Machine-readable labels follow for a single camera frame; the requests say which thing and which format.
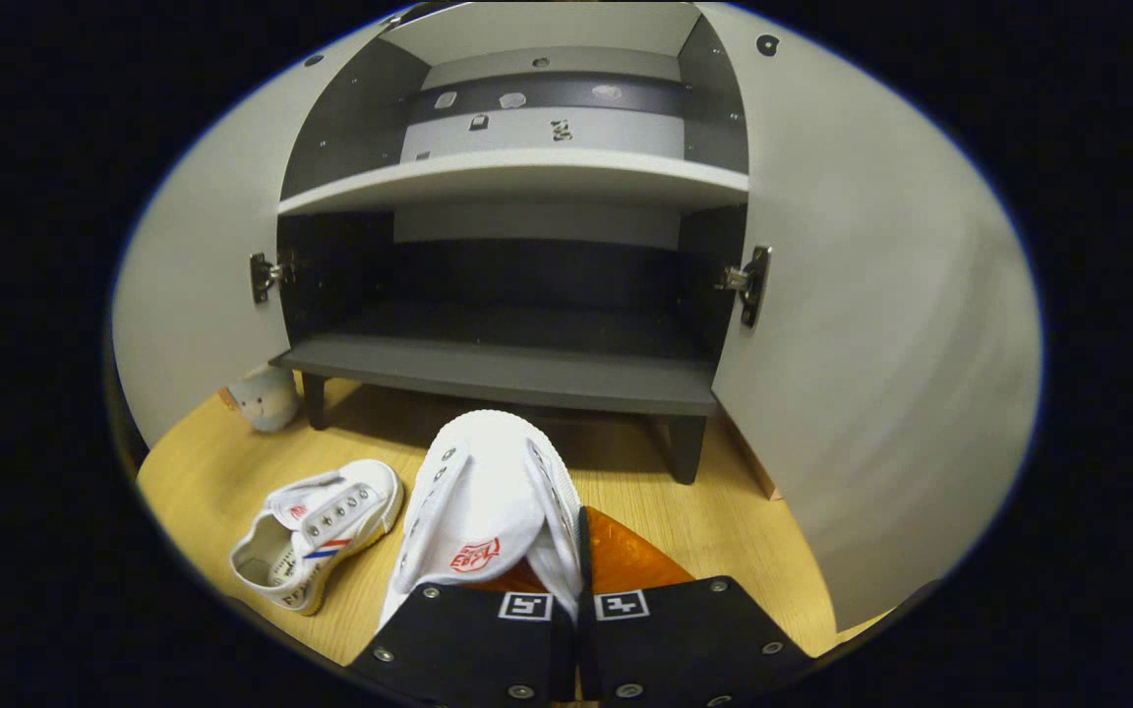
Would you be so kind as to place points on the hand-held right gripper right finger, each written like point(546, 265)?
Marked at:
point(685, 639)

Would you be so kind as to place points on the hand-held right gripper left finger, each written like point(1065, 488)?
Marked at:
point(468, 639)

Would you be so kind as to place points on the white canvas shoe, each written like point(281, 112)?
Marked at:
point(350, 511)
point(488, 492)

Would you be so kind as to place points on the white grey shoe cabinet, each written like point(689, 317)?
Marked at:
point(507, 374)

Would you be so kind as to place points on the white shoe cabinet door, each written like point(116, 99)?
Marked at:
point(193, 295)
point(871, 344)

